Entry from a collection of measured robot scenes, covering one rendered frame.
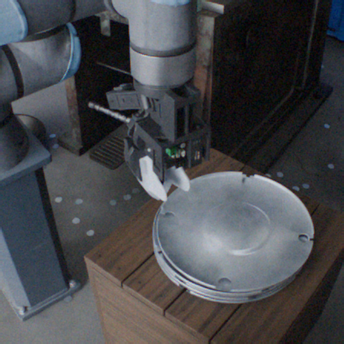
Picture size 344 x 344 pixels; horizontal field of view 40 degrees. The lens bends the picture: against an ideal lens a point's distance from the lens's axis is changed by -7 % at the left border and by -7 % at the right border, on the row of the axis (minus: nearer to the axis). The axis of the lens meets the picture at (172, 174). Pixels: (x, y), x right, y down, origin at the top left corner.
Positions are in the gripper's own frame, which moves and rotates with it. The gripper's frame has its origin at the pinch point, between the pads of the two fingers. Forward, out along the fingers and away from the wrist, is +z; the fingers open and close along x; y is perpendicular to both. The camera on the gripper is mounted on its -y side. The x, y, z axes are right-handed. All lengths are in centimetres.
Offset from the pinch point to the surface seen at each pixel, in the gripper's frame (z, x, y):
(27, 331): 56, -25, -24
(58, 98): 56, 24, -116
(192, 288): 19.3, 2.4, 6.5
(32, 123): 51, 7, -98
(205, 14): -6, 35, -36
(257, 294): 19.0, 10.5, 14.1
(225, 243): 16.6, 11.4, 3.3
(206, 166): 20.8, 23.6, -19.0
